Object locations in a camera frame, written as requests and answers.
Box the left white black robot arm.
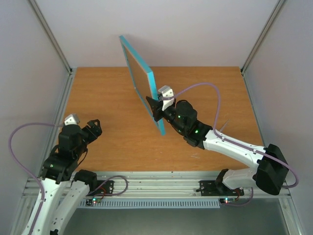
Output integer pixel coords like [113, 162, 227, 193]
[8, 115, 102, 235]

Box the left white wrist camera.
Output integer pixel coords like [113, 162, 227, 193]
[64, 114, 80, 126]

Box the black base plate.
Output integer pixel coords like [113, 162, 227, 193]
[196, 180, 245, 197]
[88, 180, 114, 196]

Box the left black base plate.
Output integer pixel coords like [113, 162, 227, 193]
[88, 180, 114, 196]

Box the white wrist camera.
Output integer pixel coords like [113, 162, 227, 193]
[158, 85, 176, 111]
[64, 114, 80, 126]

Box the left circuit board with LEDs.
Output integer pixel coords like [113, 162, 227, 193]
[85, 198, 102, 206]

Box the circuit board with leds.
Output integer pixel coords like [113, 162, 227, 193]
[85, 198, 102, 206]
[220, 197, 239, 204]

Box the left aluminium corner post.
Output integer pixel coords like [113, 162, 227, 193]
[27, 0, 72, 75]

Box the grey slotted cable duct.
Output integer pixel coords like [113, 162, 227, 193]
[78, 198, 220, 210]

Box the turquoise picture frame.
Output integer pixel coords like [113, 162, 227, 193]
[119, 36, 166, 136]

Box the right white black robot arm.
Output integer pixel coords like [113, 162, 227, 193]
[146, 97, 289, 195]

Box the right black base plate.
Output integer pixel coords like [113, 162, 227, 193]
[196, 180, 245, 197]

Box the right circuit board with LEDs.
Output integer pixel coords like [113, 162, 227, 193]
[220, 197, 239, 204]

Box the right aluminium corner post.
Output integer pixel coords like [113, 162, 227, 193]
[240, 0, 287, 75]

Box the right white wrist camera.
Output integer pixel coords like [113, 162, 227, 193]
[158, 85, 176, 111]

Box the aluminium corner post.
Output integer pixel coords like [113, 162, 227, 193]
[240, 0, 287, 75]
[27, 0, 72, 75]

